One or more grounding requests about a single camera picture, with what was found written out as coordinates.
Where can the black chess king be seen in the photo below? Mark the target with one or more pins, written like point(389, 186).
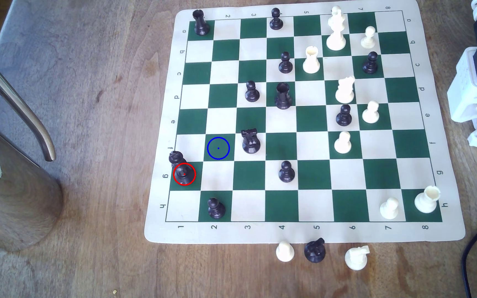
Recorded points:
point(183, 171)

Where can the black chess knight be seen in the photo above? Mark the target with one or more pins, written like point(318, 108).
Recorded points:
point(250, 143)
point(315, 252)

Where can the green and white chess mat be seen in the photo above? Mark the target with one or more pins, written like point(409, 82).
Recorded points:
point(222, 120)

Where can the black chess pawn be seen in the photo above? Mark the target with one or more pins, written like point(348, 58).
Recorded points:
point(287, 174)
point(371, 65)
point(344, 117)
point(252, 94)
point(216, 210)
point(276, 21)
point(285, 65)

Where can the black chess rook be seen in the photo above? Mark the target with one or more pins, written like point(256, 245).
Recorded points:
point(283, 98)
point(201, 25)

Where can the white chess pawn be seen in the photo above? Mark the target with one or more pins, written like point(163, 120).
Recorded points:
point(368, 39)
point(371, 114)
point(285, 252)
point(389, 210)
point(342, 145)

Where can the white chess rook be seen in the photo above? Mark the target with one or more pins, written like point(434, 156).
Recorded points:
point(426, 201)
point(311, 62)

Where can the white chess knight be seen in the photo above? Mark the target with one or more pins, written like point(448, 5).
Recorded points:
point(355, 259)
point(345, 92)

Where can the stainless steel kettle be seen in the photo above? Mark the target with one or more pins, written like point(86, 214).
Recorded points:
point(10, 198)

